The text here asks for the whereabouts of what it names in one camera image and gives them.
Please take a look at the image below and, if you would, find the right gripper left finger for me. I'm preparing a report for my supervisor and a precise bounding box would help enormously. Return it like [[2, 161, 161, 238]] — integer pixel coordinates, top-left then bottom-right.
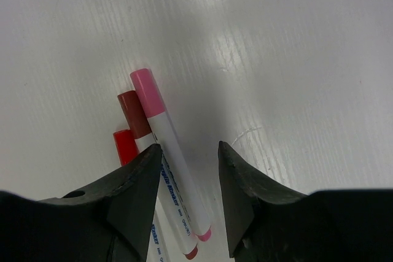
[[1, 144, 161, 261]]

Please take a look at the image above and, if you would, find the maroon capped pen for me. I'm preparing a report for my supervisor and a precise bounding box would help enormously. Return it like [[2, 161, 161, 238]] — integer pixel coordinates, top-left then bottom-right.
[[117, 90, 198, 260]]

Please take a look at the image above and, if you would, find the pink capped pen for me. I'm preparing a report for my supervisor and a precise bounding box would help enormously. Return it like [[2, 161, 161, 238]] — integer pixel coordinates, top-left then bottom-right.
[[130, 68, 212, 242]]

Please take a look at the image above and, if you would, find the red capped pen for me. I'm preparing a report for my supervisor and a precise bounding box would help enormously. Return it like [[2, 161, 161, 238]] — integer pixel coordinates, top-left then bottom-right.
[[113, 129, 170, 261]]

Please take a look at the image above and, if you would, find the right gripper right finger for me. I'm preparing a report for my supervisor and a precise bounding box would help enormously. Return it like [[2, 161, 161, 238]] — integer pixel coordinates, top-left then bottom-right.
[[218, 141, 392, 261]]

